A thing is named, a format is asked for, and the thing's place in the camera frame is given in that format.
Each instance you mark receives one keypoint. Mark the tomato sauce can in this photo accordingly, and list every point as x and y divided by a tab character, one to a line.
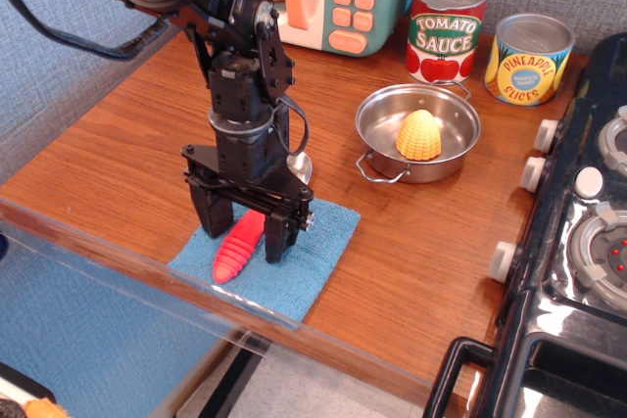
443	37

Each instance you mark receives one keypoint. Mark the pineapple slices can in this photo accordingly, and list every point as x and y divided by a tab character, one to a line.
528	59

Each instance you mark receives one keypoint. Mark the black toy stove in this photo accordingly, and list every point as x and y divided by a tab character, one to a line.
560	350

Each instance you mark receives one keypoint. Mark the blue cloth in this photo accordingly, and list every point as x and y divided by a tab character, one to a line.
282	292

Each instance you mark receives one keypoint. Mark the small steel pot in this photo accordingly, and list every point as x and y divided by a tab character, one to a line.
379	119

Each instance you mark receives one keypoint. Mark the white stove knob lower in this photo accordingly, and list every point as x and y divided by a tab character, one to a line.
501	261

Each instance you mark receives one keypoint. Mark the yellow toy corn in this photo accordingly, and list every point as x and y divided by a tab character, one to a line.
419	137

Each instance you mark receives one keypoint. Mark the white stove knob middle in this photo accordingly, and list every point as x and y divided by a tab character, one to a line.
532	173

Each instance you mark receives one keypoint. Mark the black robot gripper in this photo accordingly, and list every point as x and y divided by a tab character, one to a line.
247	166

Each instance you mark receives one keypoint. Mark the clear acrylic barrier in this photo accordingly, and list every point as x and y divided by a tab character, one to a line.
361	323

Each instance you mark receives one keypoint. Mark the white stove knob upper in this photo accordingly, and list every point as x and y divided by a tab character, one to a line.
545	135

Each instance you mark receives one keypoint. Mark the white stove knob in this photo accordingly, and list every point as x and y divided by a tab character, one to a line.
545	135
501	261
532	173

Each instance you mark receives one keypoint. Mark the metal spoon with red handle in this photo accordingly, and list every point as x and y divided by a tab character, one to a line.
241	242

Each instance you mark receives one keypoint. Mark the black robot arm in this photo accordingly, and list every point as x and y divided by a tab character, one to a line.
248	73

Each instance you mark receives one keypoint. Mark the orange object at corner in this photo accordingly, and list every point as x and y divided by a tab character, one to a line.
44	408

